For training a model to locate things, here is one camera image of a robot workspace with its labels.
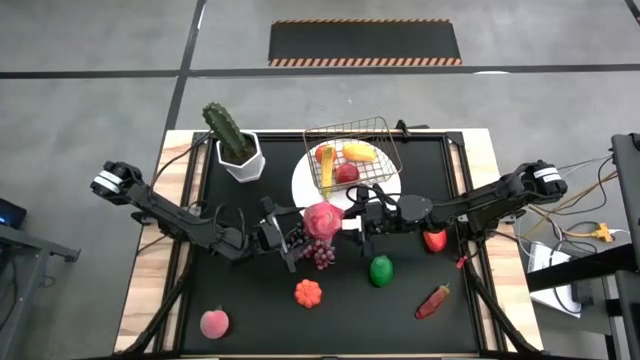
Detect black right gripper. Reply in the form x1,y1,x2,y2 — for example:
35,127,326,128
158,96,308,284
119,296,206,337
343,184,401,256

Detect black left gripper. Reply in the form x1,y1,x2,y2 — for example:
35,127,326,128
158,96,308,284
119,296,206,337
249,196,314,274

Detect purple red grape bunch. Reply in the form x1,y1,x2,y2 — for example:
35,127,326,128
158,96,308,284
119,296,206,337
299,234,337,271

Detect pink dragon fruit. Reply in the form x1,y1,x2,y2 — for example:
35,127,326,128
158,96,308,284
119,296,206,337
302,201,345,242

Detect red apple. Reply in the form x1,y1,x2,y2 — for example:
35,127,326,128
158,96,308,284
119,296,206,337
335,162,361,185

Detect green lime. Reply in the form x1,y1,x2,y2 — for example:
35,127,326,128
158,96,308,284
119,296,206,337
369,254,395,289

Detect orange toy pumpkin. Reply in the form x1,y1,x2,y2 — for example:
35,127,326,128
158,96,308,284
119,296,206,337
293,278,324,309

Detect red chili pepper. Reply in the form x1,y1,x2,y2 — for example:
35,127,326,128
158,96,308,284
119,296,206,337
414,283,451,321

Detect pink peach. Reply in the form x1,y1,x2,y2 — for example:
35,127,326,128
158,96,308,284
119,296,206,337
199,305,231,341

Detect white round plate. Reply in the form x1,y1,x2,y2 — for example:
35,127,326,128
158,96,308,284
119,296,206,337
291,142,403,214

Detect black table mat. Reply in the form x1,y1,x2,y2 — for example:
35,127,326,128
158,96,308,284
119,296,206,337
180,137,482,354

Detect white plant pot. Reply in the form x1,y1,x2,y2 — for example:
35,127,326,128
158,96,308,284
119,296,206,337
215,130,267,184

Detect green cactus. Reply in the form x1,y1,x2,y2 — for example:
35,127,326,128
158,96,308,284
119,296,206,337
202,102,249,161

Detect black floor mat striped edges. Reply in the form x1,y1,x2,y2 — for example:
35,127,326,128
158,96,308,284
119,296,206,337
268,18,463,68

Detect white paper sheet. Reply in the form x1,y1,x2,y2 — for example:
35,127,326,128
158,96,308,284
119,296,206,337
528,242,584,317

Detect black side desk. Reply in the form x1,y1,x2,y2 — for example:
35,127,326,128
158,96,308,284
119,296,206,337
524,132,640,360

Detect yellow power plug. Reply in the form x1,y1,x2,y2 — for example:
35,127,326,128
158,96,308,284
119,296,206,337
579,222,615,244

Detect grey metal stand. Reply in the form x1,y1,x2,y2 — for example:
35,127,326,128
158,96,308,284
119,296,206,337
0,223,81,360

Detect blue lit device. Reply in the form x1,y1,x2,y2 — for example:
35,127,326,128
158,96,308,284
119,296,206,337
0,198,28,230

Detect wire produce basket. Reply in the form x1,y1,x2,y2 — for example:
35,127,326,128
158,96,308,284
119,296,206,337
302,116,404,197

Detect black aluminium table frame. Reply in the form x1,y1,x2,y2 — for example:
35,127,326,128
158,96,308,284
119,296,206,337
154,130,501,357

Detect black clamp mount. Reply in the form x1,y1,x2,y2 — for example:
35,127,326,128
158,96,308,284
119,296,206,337
394,118,430,137

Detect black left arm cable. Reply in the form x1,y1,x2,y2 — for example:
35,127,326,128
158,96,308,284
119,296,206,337
149,132,212,190

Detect black frame strut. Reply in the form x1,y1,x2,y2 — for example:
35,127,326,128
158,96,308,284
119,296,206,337
119,249,196,357
460,254,544,357

